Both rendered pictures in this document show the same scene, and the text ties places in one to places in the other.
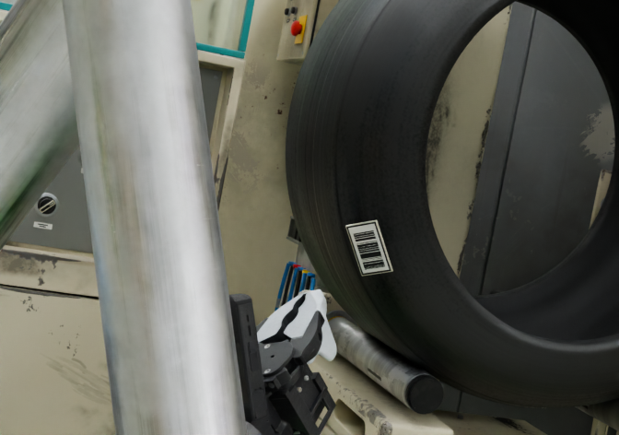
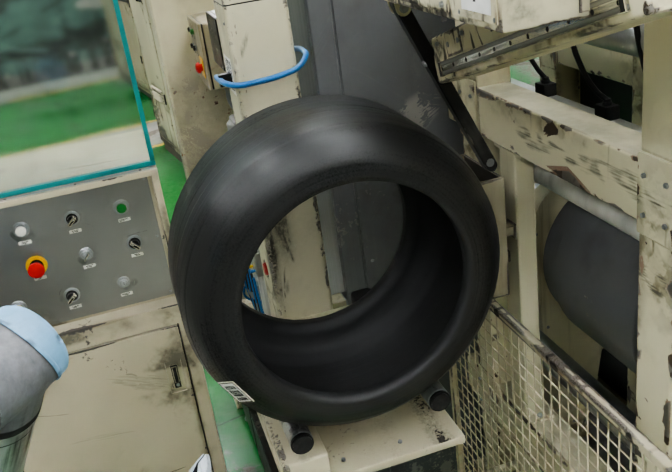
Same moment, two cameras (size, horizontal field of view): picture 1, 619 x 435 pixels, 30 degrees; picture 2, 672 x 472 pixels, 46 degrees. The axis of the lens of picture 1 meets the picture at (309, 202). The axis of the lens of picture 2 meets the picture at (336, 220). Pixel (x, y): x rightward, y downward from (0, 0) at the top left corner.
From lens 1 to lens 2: 78 cm
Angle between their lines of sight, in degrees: 20
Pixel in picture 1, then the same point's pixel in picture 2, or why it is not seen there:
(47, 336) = (106, 369)
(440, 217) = (304, 262)
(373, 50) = (192, 288)
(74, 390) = (135, 389)
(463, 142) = (302, 214)
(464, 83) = not seen: hidden behind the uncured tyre
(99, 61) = not seen: outside the picture
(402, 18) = (201, 266)
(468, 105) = not seen: hidden behind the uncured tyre
